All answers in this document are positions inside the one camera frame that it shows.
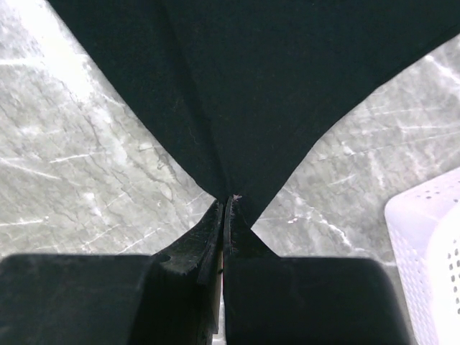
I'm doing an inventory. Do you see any white plastic basket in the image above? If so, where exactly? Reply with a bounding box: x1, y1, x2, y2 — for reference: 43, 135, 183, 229
385, 169, 459, 344

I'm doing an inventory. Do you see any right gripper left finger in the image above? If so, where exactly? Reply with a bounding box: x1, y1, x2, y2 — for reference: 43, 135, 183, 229
1, 202, 224, 344

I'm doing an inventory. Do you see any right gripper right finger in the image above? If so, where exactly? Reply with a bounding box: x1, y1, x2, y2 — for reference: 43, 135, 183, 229
223, 196, 410, 344

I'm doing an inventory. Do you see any black t shirt blue logo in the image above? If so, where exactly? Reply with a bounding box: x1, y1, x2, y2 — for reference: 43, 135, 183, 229
51, 0, 459, 224

